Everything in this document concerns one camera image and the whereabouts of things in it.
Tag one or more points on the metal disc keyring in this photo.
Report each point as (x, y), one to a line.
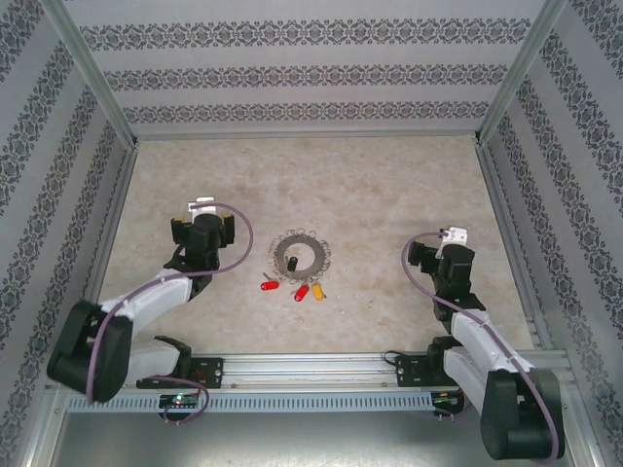
(282, 248)

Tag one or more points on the key with red tag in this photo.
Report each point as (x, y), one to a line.
(269, 285)
(302, 292)

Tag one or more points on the key with black tag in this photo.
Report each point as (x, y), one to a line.
(292, 264)

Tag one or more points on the key with yellow tag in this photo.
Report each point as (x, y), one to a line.
(317, 291)

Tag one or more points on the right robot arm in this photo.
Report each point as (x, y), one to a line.
(487, 340)

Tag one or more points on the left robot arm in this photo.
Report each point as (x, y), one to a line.
(146, 301)

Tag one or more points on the right circuit board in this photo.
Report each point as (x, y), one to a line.
(445, 399)

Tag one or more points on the circuit board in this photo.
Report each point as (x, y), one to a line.
(180, 400)
(445, 399)

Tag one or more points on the left circuit board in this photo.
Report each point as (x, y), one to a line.
(180, 400)

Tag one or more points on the grey metal tray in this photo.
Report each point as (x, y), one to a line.
(311, 442)

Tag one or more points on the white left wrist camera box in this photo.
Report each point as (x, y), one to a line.
(202, 204)

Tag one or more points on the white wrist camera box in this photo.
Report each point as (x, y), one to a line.
(455, 236)
(202, 204)

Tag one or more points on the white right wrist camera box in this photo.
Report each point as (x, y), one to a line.
(455, 236)

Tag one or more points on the aluminium left side rail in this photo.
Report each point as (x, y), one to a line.
(117, 209)

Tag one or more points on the aluminium right side rail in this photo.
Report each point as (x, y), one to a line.
(501, 204)

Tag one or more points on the aluminium rear frame beam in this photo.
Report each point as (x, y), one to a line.
(311, 133)

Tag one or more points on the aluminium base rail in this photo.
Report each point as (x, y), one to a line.
(311, 370)

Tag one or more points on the aluminium left frame post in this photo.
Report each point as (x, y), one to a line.
(92, 73)

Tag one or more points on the aluminium frame post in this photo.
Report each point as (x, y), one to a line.
(92, 73)
(521, 73)

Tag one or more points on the aluminium right frame post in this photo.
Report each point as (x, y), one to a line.
(521, 73)

